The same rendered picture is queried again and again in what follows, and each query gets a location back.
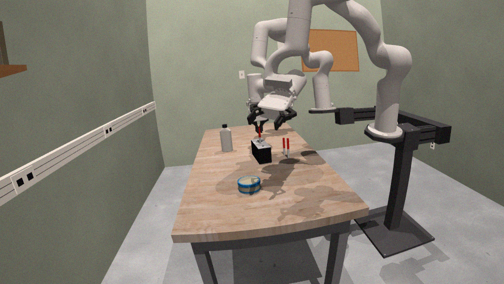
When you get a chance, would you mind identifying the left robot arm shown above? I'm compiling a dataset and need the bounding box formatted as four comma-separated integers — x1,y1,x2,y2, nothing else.
263,0,412,138

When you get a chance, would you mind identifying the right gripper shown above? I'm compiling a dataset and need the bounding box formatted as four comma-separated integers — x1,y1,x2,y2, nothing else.
248,102,269,133

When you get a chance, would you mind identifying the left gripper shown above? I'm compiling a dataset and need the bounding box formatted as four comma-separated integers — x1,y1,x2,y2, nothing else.
247,88,297,131

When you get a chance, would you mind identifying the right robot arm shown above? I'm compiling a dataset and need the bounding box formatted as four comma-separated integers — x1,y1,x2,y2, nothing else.
246,18,336,111

